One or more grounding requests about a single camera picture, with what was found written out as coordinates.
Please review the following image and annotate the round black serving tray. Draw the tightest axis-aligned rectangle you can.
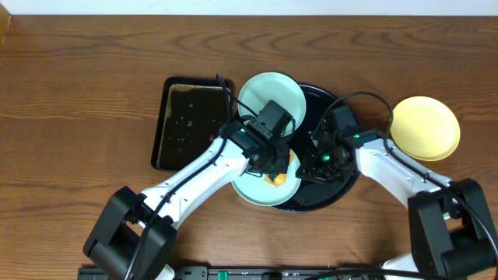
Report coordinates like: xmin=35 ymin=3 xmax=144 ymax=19
xmin=269 ymin=83 xmax=359 ymax=212

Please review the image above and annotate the yellow sponge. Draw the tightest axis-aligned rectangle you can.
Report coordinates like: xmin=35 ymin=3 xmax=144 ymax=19
xmin=264 ymin=151 xmax=295 ymax=188

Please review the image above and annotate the yellow plate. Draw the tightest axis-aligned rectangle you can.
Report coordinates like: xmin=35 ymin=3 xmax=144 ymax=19
xmin=391 ymin=96 xmax=461 ymax=161

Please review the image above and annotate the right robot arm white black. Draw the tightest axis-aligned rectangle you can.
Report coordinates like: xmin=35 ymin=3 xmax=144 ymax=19
xmin=296 ymin=131 xmax=497 ymax=279

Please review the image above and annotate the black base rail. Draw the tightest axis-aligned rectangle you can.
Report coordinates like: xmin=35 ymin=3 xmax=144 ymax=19
xmin=76 ymin=264 xmax=394 ymax=280

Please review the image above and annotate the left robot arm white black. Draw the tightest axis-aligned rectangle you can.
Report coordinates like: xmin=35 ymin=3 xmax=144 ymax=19
xmin=82 ymin=138 xmax=290 ymax=279

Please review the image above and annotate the black rectangular water tray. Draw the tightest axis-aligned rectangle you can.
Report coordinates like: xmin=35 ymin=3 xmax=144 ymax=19
xmin=151 ymin=76 xmax=227 ymax=171

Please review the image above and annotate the light blue plate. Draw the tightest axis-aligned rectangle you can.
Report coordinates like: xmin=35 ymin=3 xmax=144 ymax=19
xmin=232 ymin=154 xmax=301 ymax=206
xmin=237 ymin=72 xmax=307 ymax=131

